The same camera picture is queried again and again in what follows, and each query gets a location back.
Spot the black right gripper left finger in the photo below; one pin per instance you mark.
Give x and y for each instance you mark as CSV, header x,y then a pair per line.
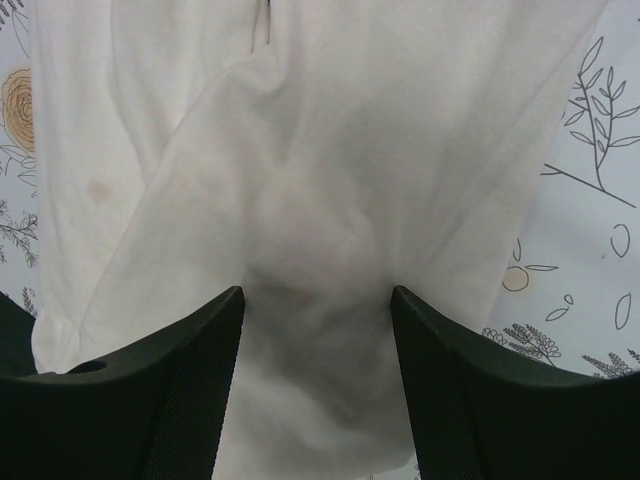
x,y
151,410

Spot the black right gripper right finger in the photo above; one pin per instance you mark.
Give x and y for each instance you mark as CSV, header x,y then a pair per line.
x,y
480,411

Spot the white green raglan t-shirt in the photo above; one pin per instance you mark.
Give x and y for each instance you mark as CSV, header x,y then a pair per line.
x,y
315,153

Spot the floral patterned table mat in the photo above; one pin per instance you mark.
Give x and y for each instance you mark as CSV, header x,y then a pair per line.
x,y
569,296

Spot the black metal base rail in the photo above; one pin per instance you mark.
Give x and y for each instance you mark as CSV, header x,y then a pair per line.
x,y
16,331

